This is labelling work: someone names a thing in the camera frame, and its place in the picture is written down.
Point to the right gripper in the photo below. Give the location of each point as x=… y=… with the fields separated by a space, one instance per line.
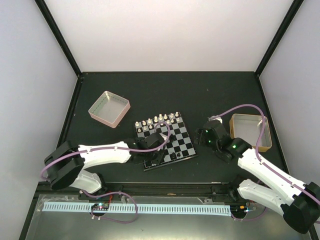
x=199 y=136

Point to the black white chessboard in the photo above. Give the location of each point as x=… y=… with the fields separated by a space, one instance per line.
x=182 y=145

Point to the black frame post left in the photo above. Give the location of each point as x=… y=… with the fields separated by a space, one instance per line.
x=46 y=13

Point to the black frame post right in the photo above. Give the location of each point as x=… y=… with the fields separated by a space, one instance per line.
x=283 y=27

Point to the white cable duct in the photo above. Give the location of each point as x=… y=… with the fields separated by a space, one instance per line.
x=130 y=208

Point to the pink square tin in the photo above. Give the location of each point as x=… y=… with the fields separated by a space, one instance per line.
x=109 y=109

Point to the gold rectangular tin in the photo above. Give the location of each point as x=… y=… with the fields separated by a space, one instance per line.
x=248 y=127

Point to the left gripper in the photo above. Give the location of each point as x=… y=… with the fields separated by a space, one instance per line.
x=158 y=160

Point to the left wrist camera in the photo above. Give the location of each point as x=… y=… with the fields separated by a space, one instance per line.
x=165 y=137

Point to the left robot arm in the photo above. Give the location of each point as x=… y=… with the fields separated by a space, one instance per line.
x=68 y=165

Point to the black pawn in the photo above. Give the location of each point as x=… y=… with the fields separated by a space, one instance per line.
x=172 y=156

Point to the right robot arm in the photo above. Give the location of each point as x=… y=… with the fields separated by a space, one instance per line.
x=296 y=201

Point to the black frame post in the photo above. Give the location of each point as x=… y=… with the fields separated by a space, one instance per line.
x=46 y=13
x=283 y=27

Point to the left circuit board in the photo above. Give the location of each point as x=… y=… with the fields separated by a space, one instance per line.
x=100 y=207

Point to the black aluminium rail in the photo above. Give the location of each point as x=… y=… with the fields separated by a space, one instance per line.
x=218 y=192

